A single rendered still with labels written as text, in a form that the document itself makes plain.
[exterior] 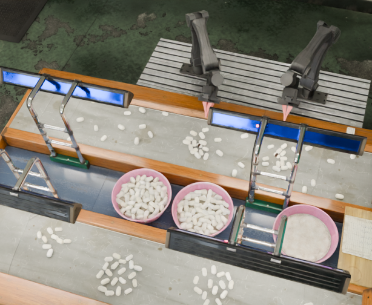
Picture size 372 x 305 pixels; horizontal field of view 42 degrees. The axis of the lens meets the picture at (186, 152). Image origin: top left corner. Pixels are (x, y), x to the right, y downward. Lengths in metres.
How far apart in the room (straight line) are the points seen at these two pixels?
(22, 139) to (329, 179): 1.46
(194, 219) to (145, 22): 2.30
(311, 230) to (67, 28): 2.75
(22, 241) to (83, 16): 2.45
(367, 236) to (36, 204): 1.31
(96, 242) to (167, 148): 0.56
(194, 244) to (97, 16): 2.85
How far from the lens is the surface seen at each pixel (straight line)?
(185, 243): 1.70
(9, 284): 2.15
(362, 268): 2.07
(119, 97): 2.09
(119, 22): 4.12
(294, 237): 2.11
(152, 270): 2.04
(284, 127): 1.95
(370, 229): 2.15
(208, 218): 2.13
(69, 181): 2.39
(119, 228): 2.11
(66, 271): 2.12
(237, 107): 2.42
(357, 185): 2.28
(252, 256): 1.66
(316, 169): 2.29
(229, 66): 2.74
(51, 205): 1.85
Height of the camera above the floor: 2.64
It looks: 56 degrees down
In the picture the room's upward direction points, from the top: 6 degrees counter-clockwise
